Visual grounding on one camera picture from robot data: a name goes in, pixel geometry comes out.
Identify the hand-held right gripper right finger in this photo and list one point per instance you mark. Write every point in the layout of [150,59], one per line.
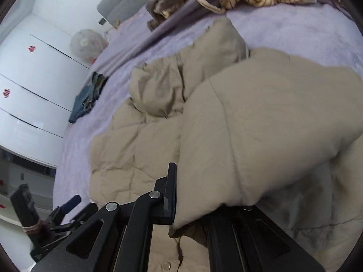
[241,232]

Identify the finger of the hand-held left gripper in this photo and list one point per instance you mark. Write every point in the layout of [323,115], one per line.
[71,202]
[85,214]

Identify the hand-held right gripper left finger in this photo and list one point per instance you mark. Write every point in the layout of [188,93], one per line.
[170,181]

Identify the beige puffer jacket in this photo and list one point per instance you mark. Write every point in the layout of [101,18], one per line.
[255,119]

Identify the folded dark blue jeans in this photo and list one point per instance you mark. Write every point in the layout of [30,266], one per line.
[85,99]

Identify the red paper door sticker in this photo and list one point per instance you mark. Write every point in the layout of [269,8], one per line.
[6,93]
[31,48]

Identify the white wardrobe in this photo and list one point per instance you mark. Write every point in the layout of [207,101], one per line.
[34,76]

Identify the white covered fan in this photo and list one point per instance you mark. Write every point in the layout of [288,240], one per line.
[85,44]

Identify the greyish purple cloth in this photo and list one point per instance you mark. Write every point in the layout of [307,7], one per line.
[192,10]

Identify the brown fuzzy cloth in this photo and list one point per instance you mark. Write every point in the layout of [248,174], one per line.
[170,2]

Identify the grey padded headboard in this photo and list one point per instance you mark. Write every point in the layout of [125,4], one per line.
[127,2]

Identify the lavender bed blanket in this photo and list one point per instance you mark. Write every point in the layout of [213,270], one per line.
[283,28]

